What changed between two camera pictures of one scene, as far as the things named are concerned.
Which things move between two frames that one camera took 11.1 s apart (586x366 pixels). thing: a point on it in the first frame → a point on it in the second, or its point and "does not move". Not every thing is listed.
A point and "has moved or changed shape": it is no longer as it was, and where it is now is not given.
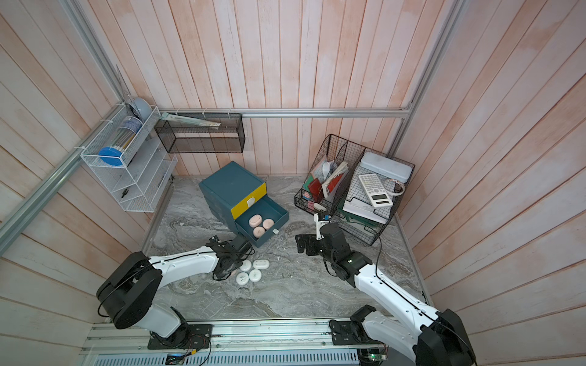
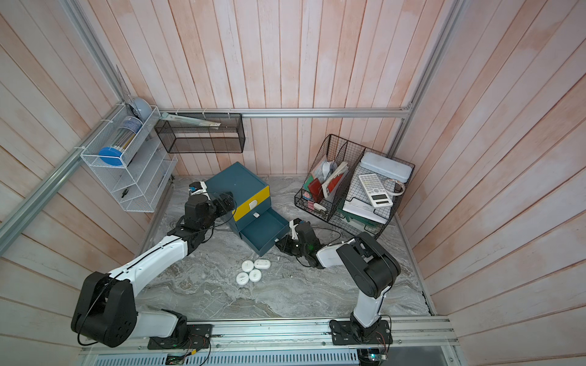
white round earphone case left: x=242 y=278 does not move
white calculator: x=376 y=191 does not move
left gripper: x=221 y=274 → x=230 y=203
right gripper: x=311 y=251 → x=285 y=248
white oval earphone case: x=261 y=264 does not move
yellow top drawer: x=249 y=200 has moved or changed shape
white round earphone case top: x=246 y=265 does not move
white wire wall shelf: x=127 y=156 does not move
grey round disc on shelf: x=143 y=107 does not move
